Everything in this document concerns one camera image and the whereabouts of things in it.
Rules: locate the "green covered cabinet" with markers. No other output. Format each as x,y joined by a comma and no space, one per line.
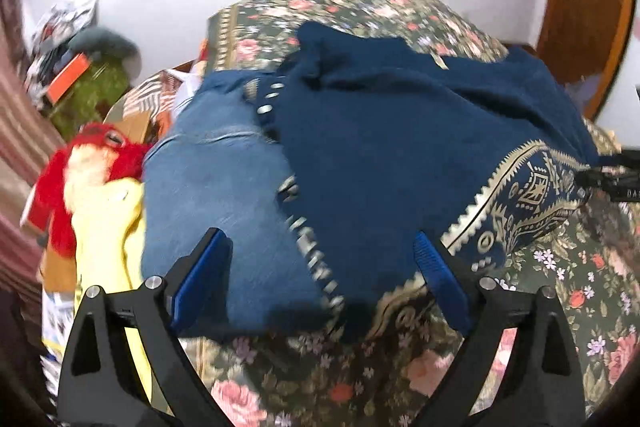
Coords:
90,98

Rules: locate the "yellow garment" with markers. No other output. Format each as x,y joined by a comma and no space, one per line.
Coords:
109,226

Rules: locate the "wooden door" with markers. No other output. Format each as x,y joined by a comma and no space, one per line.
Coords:
583,42

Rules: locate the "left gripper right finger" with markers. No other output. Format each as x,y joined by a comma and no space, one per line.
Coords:
542,383

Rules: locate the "grey plush pillow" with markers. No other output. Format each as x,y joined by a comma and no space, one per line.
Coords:
95,39

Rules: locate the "folded blue jeans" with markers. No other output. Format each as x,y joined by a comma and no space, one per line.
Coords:
216,168

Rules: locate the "striped brown curtain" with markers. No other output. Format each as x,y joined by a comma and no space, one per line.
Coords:
27,142

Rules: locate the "navy patterned hooded garment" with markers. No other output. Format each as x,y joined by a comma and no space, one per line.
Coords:
385,142

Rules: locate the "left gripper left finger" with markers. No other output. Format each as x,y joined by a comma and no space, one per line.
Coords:
99,384

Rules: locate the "orange box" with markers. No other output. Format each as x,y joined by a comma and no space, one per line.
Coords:
65,79

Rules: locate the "floral bedspread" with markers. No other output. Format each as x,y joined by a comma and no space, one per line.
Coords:
319,378

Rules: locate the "red plush toy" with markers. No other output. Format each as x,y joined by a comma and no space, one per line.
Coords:
98,154

